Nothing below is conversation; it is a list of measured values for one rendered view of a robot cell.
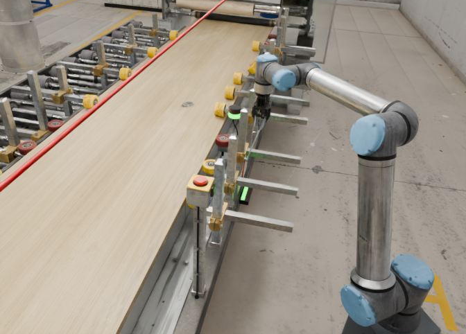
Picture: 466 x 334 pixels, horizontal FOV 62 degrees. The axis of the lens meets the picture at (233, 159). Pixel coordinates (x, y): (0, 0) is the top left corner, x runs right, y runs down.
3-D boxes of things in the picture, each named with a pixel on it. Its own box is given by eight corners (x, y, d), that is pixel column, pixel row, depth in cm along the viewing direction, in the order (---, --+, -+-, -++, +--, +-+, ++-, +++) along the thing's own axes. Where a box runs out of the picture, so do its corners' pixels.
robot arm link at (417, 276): (430, 305, 148) (447, 274, 138) (397, 321, 141) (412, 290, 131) (400, 276, 159) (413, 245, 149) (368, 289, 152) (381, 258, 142)
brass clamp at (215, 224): (228, 211, 168) (229, 202, 166) (221, 233, 157) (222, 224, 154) (215, 208, 169) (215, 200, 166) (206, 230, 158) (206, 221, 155)
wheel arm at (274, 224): (292, 229, 162) (293, 221, 159) (291, 234, 159) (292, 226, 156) (192, 209, 168) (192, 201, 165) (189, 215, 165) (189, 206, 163)
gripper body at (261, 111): (250, 118, 182) (253, 94, 176) (254, 110, 190) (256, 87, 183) (266, 120, 181) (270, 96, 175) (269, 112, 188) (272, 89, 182)
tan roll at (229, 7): (305, 21, 389) (307, 7, 382) (304, 23, 379) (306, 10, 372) (170, 5, 409) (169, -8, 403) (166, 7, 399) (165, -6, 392)
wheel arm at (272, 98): (308, 104, 237) (310, 98, 235) (308, 107, 234) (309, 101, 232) (229, 93, 244) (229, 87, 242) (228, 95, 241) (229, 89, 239)
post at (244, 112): (241, 186, 214) (249, 107, 187) (240, 190, 211) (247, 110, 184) (235, 185, 214) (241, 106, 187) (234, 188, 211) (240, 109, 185)
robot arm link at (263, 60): (263, 59, 164) (252, 53, 172) (261, 87, 171) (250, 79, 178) (282, 58, 168) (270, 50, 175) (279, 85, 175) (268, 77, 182)
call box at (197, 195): (213, 197, 124) (214, 177, 120) (208, 211, 118) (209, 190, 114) (193, 192, 125) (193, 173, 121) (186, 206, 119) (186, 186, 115)
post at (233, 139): (231, 217, 194) (238, 134, 167) (230, 221, 191) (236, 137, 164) (225, 215, 194) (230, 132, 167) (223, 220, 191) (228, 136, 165)
